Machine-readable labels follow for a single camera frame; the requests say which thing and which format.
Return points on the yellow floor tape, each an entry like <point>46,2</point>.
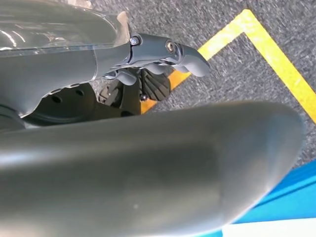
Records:
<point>271,55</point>

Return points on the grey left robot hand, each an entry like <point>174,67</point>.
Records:
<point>148,170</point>

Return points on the blue metal shelf rack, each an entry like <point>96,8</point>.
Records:
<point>291,202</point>

